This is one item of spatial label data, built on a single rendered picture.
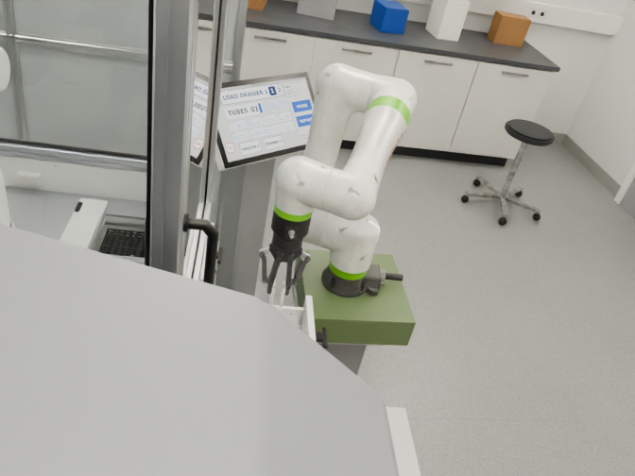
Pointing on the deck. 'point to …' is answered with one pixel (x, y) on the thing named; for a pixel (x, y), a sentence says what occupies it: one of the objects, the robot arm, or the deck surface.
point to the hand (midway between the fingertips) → (277, 293)
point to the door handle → (206, 244)
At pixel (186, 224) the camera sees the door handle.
